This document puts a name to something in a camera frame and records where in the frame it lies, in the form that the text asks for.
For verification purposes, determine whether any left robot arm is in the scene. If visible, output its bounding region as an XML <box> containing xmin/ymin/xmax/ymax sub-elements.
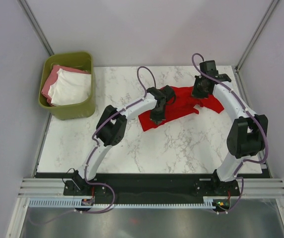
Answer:
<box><xmin>71</xmin><ymin>85</ymin><xmax>176</xmax><ymax>195</ymax></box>

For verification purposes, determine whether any pink folded t shirt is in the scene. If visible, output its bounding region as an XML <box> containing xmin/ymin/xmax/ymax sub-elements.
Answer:
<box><xmin>41</xmin><ymin>65</ymin><xmax>90</xmax><ymax>106</ymax></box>

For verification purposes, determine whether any white slotted cable duct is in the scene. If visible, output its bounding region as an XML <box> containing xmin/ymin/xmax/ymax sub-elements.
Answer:
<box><xmin>29</xmin><ymin>197</ymin><xmax>215</xmax><ymax>209</ymax></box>

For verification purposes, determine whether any left aluminium frame post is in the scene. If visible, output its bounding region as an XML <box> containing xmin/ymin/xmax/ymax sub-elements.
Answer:
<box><xmin>17</xmin><ymin>0</ymin><xmax>54</xmax><ymax>56</ymax></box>

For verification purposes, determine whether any red t shirt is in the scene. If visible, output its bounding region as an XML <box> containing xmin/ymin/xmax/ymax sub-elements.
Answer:
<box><xmin>139</xmin><ymin>87</ymin><xmax>224</xmax><ymax>132</ymax></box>

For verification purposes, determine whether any aluminium rail profile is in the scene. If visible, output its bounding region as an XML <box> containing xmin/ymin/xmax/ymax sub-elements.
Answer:
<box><xmin>19</xmin><ymin>178</ymin><xmax>284</xmax><ymax>199</ymax></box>

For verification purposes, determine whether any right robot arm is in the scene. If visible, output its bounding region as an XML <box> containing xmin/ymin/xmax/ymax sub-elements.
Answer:
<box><xmin>192</xmin><ymin>60</ymin><xmax>268</xmax><ymax>195</ymax></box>

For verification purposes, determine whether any olive green plastic bin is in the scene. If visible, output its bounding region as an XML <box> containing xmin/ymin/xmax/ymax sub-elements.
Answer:
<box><xmin>38</xmin><ymin>51</ymin><xmax>96</xmax><ymax>120</ymax></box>

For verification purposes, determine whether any right aluminium frame post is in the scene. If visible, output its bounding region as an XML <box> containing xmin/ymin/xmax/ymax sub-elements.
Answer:
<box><xmin>234</xmin><ymin>0</ymin><xmax>281</xmax><ymax>73</ymax></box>

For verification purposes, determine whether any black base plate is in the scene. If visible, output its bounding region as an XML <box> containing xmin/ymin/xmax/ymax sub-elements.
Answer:
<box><xmin>63</xmin><ymin>174</ymin><xmax>240</xmax><ymax>203</ymax></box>

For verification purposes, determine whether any aluminium frame post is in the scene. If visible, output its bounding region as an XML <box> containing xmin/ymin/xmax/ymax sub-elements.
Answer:
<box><xmin>234</xmin><ymin>0</ymin><xmax>281</xmax><ymax>73</ymax></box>
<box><xmin>17</xmin><ymin>0</ymin><xmax>54</xmax><ymax>56</ymax></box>

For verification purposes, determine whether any white folded t shirt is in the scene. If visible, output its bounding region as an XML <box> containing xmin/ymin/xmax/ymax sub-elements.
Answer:
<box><xmin>48</xmin><ymin>68</ymin><xmax>92</xmax><ymax>106</ymax></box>

